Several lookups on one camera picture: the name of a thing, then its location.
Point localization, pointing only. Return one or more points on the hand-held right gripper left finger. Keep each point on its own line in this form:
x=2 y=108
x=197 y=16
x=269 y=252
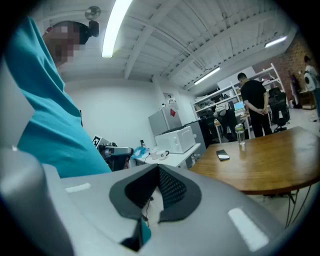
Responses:
x=82 y=212

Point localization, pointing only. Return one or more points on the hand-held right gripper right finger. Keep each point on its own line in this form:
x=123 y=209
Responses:
x=212 y=225

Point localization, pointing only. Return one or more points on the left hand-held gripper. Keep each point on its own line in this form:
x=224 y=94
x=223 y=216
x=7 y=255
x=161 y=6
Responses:
x=116 y=152

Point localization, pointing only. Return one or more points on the teal plastic bag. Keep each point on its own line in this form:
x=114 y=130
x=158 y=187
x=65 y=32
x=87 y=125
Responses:
x=140 y=152

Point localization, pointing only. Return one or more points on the black cylindrical bottle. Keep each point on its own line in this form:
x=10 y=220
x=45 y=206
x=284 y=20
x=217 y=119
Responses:
x=142 y=145

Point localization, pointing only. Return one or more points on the silver fridge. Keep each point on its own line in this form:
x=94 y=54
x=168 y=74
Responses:
x=162 y=122

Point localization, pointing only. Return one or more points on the white side desk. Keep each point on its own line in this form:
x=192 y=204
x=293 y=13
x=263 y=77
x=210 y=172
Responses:
x=175 y=158

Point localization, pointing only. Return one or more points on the white microwave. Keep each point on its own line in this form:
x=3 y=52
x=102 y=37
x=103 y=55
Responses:
x=175 y=141

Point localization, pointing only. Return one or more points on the black smartphone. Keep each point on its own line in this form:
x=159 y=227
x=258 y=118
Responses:
x=222 y=155

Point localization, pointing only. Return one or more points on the person's teal shirt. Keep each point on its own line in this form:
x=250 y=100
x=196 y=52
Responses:
x=52 y=120

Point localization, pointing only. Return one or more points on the black hairpin table leg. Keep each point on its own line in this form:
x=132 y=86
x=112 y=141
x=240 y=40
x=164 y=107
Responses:
x=290 y=207

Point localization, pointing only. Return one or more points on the clear glass jar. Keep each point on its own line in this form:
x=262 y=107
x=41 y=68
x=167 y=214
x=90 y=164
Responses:
x=240 y=135

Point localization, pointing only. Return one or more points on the black office chair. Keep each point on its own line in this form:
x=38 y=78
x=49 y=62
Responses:
x=230 y=122
x=278 y=107

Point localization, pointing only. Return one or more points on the white garment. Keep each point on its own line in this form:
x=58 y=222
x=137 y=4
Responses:
x=221 y=107

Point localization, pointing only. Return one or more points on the long ceiling light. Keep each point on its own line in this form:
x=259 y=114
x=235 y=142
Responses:
x=115 y=27
x=275 y=41
x=207 y=75

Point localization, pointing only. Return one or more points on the open laptop bright screen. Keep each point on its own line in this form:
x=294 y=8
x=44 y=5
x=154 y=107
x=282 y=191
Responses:
x=239 y=106

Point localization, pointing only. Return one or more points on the person's head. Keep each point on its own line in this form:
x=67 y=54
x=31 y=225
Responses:
x=60 y=42

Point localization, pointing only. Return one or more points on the white shelving unit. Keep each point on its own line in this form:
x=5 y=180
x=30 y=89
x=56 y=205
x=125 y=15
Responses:
x=225 y=93

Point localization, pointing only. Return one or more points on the round ceiling fixture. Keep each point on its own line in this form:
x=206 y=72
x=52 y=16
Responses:
x=92 y=12

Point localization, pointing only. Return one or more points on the small wooden cabinet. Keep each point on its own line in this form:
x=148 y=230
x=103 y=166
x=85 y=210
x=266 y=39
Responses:
x=307 y=100

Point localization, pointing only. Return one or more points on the hanging clothes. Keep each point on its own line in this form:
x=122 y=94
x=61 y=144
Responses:
x=295 y=90

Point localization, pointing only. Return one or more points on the white backpack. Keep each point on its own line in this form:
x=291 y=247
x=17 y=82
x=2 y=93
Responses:
x=310 y=81

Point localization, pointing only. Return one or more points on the white security camera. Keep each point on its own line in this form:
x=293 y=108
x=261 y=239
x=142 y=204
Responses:
x=163 y=106

